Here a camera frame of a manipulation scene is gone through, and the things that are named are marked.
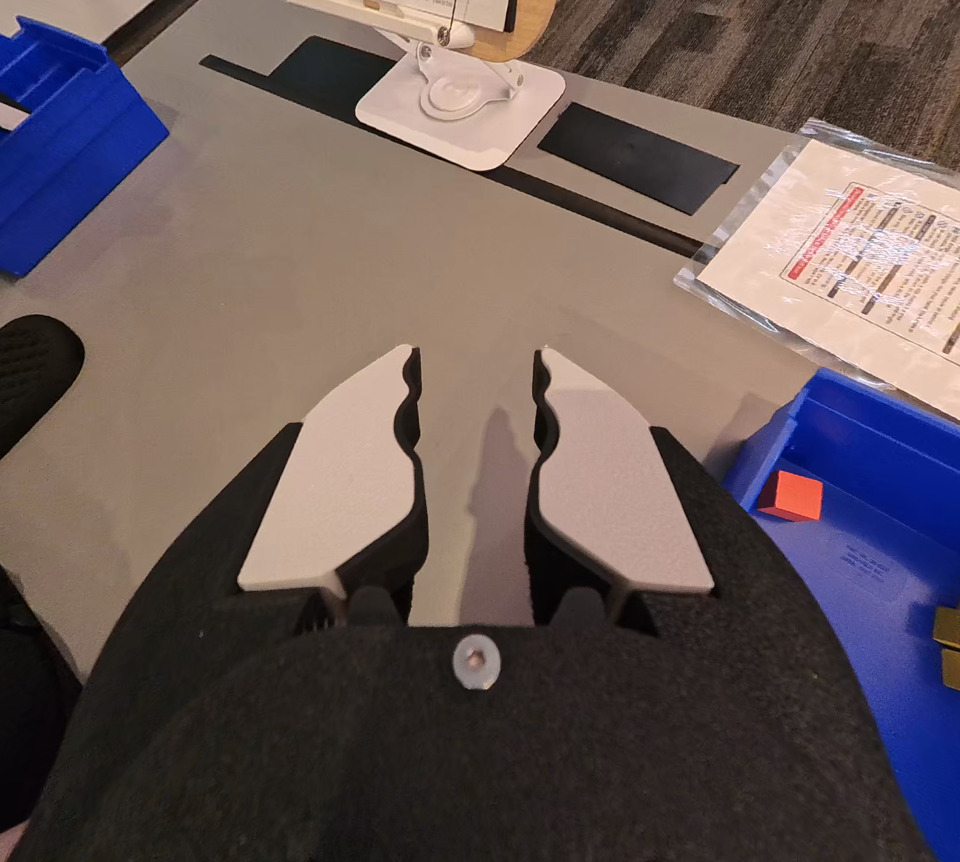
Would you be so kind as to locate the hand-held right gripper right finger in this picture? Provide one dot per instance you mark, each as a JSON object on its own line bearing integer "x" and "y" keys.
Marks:
{"x": 622, "y": 495}

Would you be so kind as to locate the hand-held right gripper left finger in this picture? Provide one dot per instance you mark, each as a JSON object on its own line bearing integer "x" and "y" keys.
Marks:
{"x": 330, "y": 495}

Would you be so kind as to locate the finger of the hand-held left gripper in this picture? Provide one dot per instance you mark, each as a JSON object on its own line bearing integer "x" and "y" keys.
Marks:
{"x": 15, "y": 118}

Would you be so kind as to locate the blue plastic bin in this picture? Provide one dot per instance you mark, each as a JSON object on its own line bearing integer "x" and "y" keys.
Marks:
{"x": 75, "y": 150}
{"x": 862, "y": 577}

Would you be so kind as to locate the yellow wooden cube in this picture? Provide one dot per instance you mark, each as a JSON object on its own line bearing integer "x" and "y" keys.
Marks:
{"x": 949, "y": 626}
{"x": 952, "y": 668}

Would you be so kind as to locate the red wooden cube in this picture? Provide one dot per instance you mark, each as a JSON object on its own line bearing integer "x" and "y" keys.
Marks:
{"x": 787, "y": 495}

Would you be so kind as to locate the black padded armrest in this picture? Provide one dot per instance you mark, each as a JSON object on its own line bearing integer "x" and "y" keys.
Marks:
{"x": 34, "y": 367}

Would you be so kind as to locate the paper in plastic sleeve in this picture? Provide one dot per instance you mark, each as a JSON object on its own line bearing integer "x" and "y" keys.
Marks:
{"x": 825, "y": 240}

